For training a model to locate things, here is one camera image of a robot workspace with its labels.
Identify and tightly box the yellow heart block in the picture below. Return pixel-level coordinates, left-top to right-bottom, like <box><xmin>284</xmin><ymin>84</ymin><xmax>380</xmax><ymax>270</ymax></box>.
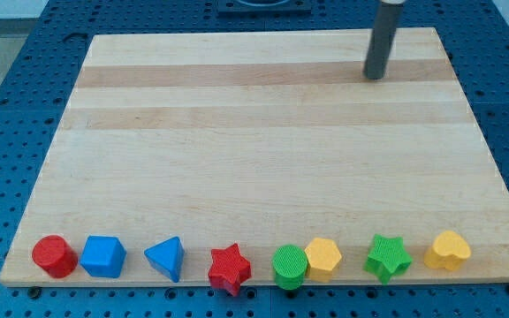
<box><xmin>423</xmin><ymin>231</ymin><xmax>472</xmax><ymax>271</ymax></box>

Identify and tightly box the wooden board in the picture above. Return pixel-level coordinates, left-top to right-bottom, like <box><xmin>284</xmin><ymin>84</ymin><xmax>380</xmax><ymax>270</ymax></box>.
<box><xmin>0</xmin><ymin>27</ymin><xmax>509</xmax><ymax>287</ymax></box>

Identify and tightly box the green cylinder block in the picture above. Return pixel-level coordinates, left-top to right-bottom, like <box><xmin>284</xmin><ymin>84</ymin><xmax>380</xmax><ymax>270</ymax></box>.
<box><xmin>272</xmin><ymin>245</ymin><xmax>308</xmax><ymax>291</ymax></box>

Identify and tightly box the red star block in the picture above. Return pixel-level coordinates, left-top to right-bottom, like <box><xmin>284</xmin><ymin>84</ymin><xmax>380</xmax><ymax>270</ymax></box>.
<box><xmin>208</xmin><ymin>243</ymin><xmax>252</xmax><ymax>297</ymax></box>

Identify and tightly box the yellow hexagon block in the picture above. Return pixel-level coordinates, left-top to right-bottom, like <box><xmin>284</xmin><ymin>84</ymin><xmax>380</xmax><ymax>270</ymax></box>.
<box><xmin>304</xmin><ymin>238</ymin><xmax>343</xmax><ymax>283</ymax></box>

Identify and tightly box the blue triangle block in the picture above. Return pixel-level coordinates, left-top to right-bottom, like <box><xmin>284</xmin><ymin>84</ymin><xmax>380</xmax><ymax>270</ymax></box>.
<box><xmin>144</xmin><ymin>236</ymin><xmax>185</xmax><ymax>283</ymax></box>

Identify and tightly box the green star block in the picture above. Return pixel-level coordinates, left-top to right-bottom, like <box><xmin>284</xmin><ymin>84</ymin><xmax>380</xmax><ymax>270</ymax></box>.
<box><xmin>363</xmin><ymin>234</ymin><xmax>414</xmax><ymax>284</ymax></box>

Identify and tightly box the blue cube block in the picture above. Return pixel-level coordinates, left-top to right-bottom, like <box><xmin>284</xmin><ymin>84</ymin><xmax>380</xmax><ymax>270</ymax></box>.
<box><xmin>80</xmin><ymin>236</ymin><xmax>126</xmax><ymax>278</ymax></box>

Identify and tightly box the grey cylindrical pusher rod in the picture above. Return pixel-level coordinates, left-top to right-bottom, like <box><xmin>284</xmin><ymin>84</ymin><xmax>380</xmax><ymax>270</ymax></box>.
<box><xmin>363</xmin><ymin>0</ymin><xmax>406</xmax><ymax>80</ymax></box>

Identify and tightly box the red cylinder block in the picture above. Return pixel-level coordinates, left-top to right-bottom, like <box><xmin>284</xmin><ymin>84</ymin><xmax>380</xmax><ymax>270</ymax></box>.
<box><xmin>31</xmin><ymin>235</ymin><xmax>78</xmax><ymax>278</ymax></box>

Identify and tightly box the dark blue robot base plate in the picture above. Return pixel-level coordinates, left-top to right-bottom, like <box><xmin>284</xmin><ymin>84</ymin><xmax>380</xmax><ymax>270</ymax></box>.
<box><xmin>214</xmin><ymin>0</ymin><xmax>314</xmax><ymax>16</ymax></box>

